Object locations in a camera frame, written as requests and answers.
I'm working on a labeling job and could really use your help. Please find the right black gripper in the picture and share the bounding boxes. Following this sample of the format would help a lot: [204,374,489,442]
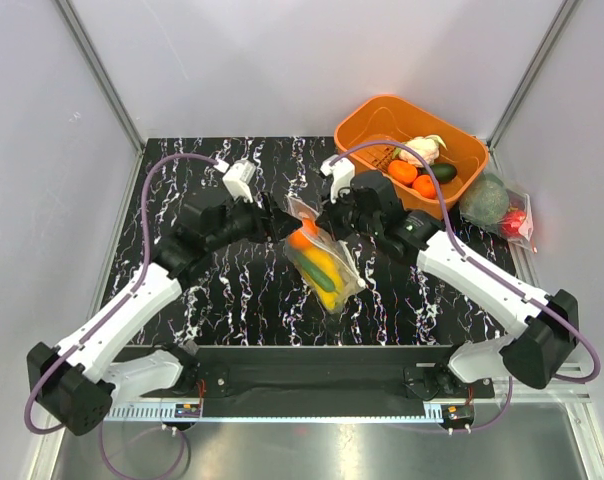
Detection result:
[316,183,381,243]

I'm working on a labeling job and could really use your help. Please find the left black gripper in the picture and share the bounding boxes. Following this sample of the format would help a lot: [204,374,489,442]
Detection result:
[207,190,303,252]

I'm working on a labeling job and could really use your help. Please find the yellow fake bananas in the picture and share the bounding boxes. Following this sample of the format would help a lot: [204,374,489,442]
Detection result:
[297,247,345,313]

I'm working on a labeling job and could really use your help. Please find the clear polka dot zip bag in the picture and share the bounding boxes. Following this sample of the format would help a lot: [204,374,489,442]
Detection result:
[285,196,366,314]

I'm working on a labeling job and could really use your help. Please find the green fake cucumber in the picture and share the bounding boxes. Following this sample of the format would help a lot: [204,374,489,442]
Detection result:
[296,255,336,293]

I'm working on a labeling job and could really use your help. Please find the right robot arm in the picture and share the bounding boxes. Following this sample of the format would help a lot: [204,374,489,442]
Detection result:
[316,171,579,397]

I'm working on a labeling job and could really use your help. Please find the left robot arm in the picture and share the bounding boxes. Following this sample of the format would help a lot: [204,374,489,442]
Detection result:
[24,189,302,436]

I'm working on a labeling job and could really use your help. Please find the white fake cauliflower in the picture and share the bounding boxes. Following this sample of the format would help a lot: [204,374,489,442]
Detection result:
[393,134,447,168]

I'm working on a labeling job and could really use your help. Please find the dark green fake avocado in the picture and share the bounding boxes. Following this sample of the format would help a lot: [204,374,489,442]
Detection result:
[431,163,457,184]

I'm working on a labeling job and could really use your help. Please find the green fake melon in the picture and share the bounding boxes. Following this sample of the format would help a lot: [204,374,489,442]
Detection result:
[459,180,510,225]

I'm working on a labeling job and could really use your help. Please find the red fake apple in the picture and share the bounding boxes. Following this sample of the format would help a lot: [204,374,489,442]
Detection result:
[500,209,527,238]

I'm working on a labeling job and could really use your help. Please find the orange plastic basket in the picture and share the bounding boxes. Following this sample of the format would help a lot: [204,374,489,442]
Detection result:
[334,95,489,219]

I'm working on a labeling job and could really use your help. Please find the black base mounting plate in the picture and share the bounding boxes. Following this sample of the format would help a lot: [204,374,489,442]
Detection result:
[116,344,496,419]

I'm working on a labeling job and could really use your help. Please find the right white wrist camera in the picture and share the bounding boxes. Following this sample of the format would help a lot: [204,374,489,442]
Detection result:
[320,155,355,203]

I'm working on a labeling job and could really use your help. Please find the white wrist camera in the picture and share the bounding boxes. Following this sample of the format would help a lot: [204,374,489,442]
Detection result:
[215,160,256,203]
[320,155,355,203]

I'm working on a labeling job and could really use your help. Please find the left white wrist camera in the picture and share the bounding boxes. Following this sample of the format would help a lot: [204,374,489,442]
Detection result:
[215,160,256,203]

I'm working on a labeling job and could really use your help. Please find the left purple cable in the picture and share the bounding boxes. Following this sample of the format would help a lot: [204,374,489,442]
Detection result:
[24,153,223,435]

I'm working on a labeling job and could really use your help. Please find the slotted cable duct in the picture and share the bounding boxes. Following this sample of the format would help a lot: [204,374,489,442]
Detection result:
[105,399,443,425]

